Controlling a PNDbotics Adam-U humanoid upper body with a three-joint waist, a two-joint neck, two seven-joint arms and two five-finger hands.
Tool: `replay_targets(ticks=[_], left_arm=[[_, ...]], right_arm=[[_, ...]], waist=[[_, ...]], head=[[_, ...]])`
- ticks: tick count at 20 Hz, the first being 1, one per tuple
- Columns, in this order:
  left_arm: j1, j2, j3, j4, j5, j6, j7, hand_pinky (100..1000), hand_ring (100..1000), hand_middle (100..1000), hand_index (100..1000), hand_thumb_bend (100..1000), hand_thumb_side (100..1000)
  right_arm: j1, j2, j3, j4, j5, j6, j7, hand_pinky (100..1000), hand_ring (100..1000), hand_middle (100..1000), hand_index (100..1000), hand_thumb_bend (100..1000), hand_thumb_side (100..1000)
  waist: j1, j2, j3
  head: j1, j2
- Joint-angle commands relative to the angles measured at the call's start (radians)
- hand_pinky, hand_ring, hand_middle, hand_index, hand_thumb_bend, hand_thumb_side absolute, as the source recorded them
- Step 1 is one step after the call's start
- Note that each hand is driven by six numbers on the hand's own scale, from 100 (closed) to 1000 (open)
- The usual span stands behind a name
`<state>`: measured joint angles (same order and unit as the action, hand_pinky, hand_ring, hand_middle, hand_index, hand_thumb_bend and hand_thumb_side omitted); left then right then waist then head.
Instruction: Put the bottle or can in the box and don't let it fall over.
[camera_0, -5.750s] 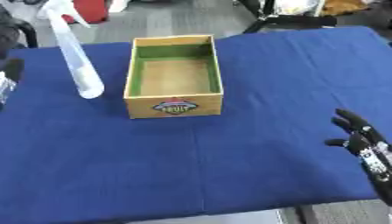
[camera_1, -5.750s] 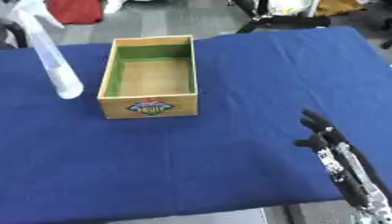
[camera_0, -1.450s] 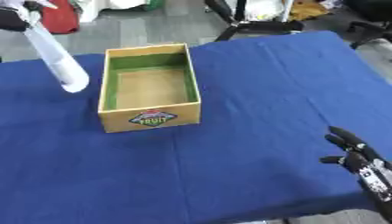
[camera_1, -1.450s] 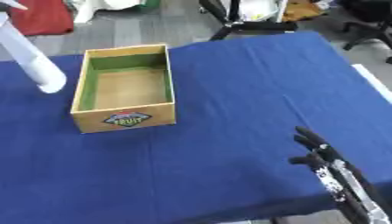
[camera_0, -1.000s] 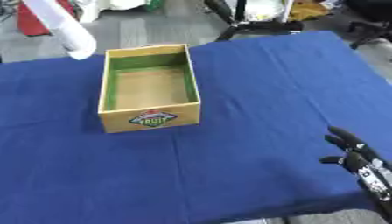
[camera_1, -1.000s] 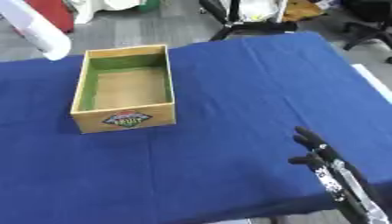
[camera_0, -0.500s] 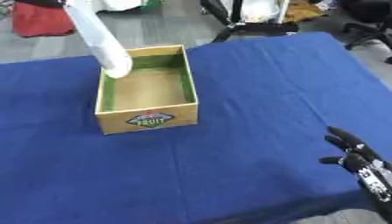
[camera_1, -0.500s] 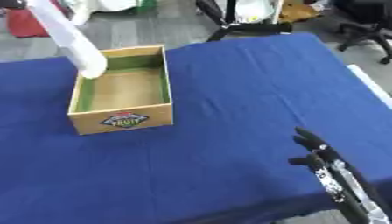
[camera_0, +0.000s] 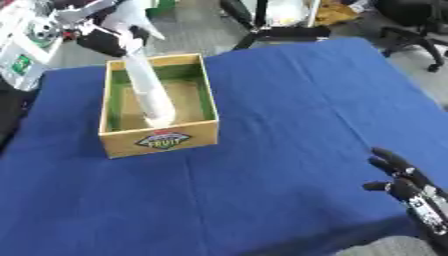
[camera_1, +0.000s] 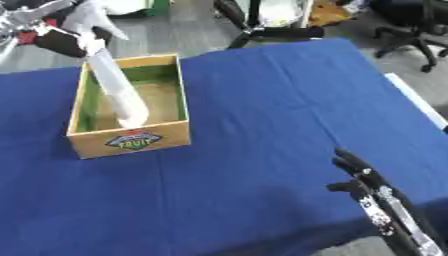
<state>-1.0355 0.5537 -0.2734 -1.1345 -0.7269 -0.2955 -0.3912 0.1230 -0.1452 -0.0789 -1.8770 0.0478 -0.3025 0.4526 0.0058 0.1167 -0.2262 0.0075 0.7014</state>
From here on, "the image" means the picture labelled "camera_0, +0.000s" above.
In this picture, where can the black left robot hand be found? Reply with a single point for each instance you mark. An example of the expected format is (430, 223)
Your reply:
(105, 41)

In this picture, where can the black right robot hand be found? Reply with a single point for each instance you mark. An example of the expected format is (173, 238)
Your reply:
(408, 188)

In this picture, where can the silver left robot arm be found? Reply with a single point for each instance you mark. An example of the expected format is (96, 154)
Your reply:
(26, 50)

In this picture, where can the tan cardboard box green inside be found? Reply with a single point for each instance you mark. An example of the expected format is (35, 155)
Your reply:
(175, 141)

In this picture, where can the black office chair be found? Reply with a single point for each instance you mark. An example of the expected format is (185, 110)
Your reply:
(417, 23)

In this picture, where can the black tripod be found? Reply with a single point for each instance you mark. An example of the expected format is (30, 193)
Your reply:
(280, 32)

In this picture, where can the white bag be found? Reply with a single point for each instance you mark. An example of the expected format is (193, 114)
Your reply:
(290, 11)

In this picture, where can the yellow bag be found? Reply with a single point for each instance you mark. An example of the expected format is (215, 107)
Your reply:
(335, 11)

